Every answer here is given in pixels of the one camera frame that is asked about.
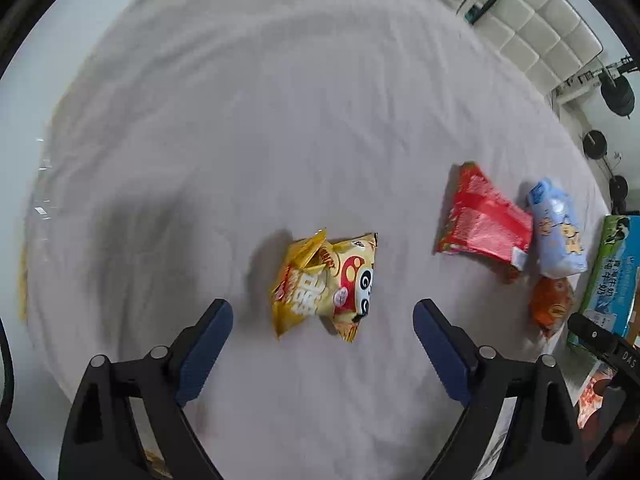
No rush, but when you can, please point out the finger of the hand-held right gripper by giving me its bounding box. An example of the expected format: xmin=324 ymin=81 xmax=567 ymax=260
xmin=586 ymin=385 xmax=633 ymax=476
xmin=567 ymin=312 xmax=640 ymax=377

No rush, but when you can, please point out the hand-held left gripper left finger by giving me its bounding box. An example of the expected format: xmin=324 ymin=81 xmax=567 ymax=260
xmin=57 ymin=298 xmax=234 ymax=480

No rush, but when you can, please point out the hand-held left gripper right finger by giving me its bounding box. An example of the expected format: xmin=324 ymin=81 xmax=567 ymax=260
xmin=412 ymin=298 xmax=586 ymax=480

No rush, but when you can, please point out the yellow snack bag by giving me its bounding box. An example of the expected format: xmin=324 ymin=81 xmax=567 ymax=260
xmin=270 ymin=229 xmax=379 ymax=344

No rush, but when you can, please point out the orange printed package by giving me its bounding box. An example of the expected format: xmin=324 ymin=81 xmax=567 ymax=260
xmin=577 ymin=365 xmax=617 ymax=428

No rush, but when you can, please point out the orange snack packet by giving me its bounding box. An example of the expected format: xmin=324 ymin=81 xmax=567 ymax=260
xmin=529 ymin=276 xmax=575 ymax=339

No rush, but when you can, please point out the green and blue milk carton box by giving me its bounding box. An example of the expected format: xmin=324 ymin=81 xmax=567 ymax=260
xmin=567 ymin=214 xmax=640 ymax=348

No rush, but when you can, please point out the light blue snack packet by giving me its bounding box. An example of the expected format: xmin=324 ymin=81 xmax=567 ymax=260
xmin=526 ymin=178 xmax=589 ymax=279

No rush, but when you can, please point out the red snack bag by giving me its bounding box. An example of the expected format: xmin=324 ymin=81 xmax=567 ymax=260
xmin=436 ymin=161 xmax=534 ymax=281

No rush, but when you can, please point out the black round stand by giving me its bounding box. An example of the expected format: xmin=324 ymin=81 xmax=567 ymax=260
xmin=581 ymin=130 xmax=609 ymax=160
xmin=599 ymin=55 xmax=637 ymax=120
xmin=608 ymin=175 xmax=629 ymax=213

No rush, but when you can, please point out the grey bed sheet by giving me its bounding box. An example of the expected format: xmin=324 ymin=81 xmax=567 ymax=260
xmin=22 ymin=0 xmax=613 ymax=480

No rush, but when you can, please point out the white tufted headboard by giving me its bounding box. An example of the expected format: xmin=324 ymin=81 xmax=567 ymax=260
xmin=387 ymin=0 xmax=603 ymax=92

